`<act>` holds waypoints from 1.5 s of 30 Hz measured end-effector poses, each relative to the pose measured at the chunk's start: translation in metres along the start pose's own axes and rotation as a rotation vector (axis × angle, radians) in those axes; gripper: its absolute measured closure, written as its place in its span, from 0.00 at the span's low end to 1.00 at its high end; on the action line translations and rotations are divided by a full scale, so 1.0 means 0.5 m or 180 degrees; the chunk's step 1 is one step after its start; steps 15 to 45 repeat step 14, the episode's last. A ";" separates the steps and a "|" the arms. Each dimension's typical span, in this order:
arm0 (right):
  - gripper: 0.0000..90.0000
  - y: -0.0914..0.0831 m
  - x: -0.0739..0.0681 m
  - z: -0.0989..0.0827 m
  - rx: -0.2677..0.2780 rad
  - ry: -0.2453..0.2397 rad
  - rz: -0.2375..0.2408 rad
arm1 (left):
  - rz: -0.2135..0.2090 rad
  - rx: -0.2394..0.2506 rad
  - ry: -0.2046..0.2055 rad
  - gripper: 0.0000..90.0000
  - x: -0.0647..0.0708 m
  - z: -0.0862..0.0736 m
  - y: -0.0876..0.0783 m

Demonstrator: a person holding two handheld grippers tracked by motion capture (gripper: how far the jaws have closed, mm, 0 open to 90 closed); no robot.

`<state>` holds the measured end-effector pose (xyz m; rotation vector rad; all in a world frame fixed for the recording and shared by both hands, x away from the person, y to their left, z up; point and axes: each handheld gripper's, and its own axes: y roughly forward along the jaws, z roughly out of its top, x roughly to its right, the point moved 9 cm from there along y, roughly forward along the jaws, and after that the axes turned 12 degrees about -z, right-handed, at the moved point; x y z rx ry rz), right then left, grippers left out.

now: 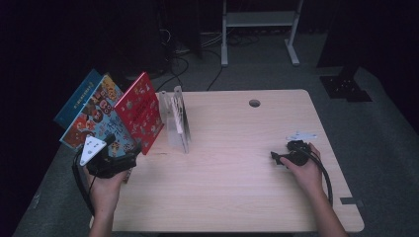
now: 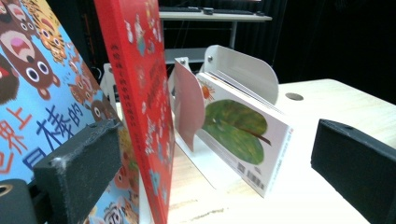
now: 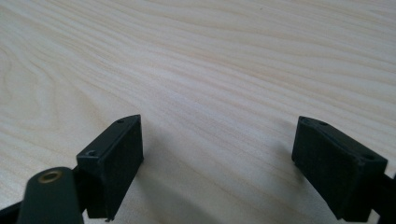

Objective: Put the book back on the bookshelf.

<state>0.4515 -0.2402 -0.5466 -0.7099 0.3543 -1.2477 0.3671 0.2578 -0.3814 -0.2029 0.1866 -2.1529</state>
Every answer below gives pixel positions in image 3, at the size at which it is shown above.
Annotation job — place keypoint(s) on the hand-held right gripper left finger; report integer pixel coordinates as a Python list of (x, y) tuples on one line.
[(113, 165)]

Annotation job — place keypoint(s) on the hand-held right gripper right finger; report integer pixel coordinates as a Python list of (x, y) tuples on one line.
[(339, 171)]

